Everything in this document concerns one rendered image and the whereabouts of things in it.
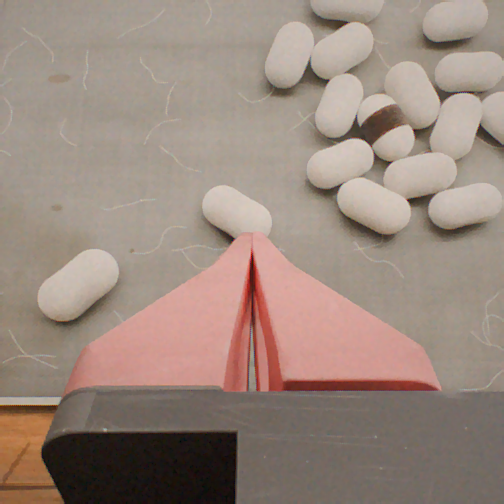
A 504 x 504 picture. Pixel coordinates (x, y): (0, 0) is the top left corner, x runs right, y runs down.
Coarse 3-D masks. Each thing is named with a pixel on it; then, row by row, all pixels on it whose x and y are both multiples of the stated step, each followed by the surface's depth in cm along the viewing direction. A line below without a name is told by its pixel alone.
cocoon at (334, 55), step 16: (336, 32) 21; (352, 32) 21; (368, 32) 21; (320, 48) 21; (336, 48) 21; (352, 48) 21; (368, 48) 21; (320, 64) 21; (336, 64) 21; (352, 64) 22
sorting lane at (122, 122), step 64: (0, 0) 24; (64, 0) 24; (128, 0) 24; (192, 0) 24; (256, 0) 24; (384, 0) 24; (448, 0) 24; (0, 64) 23; (64, 64) 23; (128, 64) 23; (192, 64) 23; (256, 64) 23; (384, 64) 23; (0, 128) 22; (64, 128) 22; (128, 128) 22; (192, 128) 22; (256, 128) 22; (0, 192) 21; (64, 192) 21; (128, 192) 21; (192, 192) 21; (256, 192) 21; (320, 192) 21; (0, 256) 20; (64, 256) 20; (128, 256) 20; (192, 256) 20; (320, 256) 20; (384, 256) 20; (448, 256) 20; (0, 320) 20; (384, 320) 20; (448, 320) 20; (0, 384) 19; (64, 384) 19; (448, 384) 19
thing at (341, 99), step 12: (336, 84) 20; (348, 84) 20; (360, 84) 21; (324, 96) 21; (336, 96) 20; (348, 96) 20; (360, 96) 21; (324, 108) 20; (336, 108) 20; (348, 108) 20; (324, 120) 20; (336, 120) 20; (348, 120) 20; (324, 132) 21; (336, 132) 21
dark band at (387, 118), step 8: (392, 104) 20; (376, 112) 20; (384, 112) 20; (392, 112) 20; (400, 112) 20; (368, 120) 20; (376, 120) 20; (384, 120) 20; (392, 120) 20; (400, 120) 20; (360, 128) 21; (368, 128) 20; (376, 128) 20; (384, 128) 20; (392, 128) 20; (368, 136) 21; (376, 136) 20
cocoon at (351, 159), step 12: (348, 144) 20; (360, 144) 20; (312, 156) 20; (324, 156) 20; (336, 156) 20; (348, 156) 20; (360, 156) 20; (372, 156) 20; (312, 168) 20; (324, 168) 19; (336, 168) 20; (348, 168) 20; (360, 168) 20; (312, 180) 20; (324, 180) 20; (336, 180) 20; (348, 180) 20
